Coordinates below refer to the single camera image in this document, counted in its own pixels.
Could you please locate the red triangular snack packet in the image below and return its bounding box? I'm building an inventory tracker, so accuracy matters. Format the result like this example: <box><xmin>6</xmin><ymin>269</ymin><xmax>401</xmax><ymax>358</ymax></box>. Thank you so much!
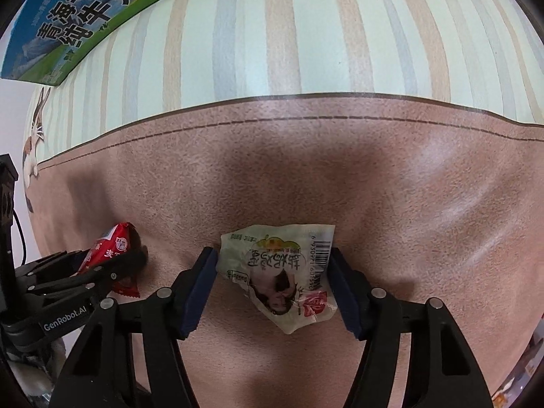
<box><xmin>76</xmin><ymin>222</ymin><xmax>142</xmax><ymax>298</ymax></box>

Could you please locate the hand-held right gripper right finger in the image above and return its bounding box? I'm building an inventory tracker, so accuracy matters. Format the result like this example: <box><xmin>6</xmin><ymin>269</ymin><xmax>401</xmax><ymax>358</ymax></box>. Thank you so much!
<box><xmin>327</xmin><ymin>247</ymin><xmax>496</xmax><ymax>408</ymax></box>

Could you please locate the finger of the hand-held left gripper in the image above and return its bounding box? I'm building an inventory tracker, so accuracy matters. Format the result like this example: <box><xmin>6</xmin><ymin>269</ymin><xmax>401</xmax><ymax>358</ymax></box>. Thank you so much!
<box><xmin>13</xmin><ymin>249</ymin><xmax>86</xmax><ymax>283</ymax></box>
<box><xmin>25</xmin><ymin>244</ymin><xmax>149</xmax><ymax>303</ymax></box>

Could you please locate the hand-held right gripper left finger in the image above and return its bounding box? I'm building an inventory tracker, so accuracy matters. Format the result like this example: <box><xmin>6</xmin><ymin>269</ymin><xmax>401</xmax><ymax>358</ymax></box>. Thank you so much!
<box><xmin>49</xmin><ymin>245</ymin><xmax>219</xmax><ymax>408</ymax></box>

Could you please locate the black device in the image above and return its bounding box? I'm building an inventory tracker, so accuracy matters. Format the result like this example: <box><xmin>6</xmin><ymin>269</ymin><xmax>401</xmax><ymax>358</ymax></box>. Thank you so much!
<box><xmin>0</xmin><ymin>153</ymin><xmax>20</xmax><ymax>313</ymax></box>

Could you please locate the striped pink table mat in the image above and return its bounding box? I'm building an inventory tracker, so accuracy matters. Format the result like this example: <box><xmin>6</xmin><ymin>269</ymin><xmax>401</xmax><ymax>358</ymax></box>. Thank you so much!
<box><xmin>17</xmin><ymin>0</ymin><xmax>544</xmax><ymax>408</ymax></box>

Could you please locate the cream egg packet with face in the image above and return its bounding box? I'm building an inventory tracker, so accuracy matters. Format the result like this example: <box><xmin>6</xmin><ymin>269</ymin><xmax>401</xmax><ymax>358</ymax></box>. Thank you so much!
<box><xmin>217</xmin><ymin>222</ymin><xmax>338</xmax><ymax>336</ymax></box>

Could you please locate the black cable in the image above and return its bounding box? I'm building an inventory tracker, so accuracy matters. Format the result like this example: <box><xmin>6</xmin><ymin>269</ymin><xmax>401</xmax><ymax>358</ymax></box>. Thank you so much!
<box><xmin>11</xmin><ymin>208</ymin><xmax>29</xmax><ymax>266</ymax></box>

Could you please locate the blue green milk carton box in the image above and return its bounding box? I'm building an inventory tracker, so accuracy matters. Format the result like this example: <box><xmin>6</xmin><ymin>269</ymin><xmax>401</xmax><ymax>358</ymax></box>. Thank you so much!
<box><xmin>0</xmin><ymin>0</ymin><xmax>239</xmax><ymax>86</ymax></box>

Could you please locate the colourful printed packaging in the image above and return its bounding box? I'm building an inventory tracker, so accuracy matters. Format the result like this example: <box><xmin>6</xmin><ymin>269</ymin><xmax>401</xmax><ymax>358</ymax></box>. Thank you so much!
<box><xmin>491</xmin><ymin>312</ymin><xmax>544</xmax><ymax>408</ymax></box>

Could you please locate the white plastic bag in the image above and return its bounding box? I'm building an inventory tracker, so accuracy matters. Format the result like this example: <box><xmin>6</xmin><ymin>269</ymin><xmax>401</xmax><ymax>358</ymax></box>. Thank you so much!
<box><xmin>8</xmin><ymin>340</ymin><xmax>66</xmax><ymax>397</ymax></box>

